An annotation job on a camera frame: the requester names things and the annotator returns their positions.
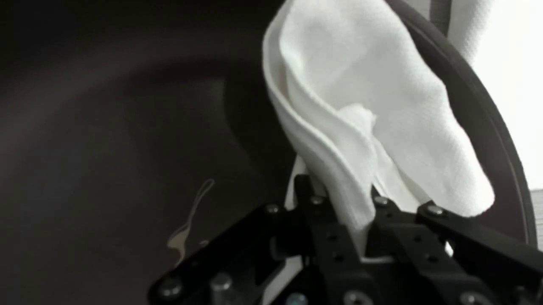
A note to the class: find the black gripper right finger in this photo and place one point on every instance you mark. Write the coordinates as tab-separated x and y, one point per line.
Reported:
455	259

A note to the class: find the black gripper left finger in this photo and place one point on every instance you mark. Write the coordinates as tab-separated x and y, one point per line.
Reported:
241	266

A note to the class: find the black frying pan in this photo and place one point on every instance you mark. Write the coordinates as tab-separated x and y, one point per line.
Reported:
133	132

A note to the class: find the white and blue towel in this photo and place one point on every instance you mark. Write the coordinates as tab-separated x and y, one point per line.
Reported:
365	112

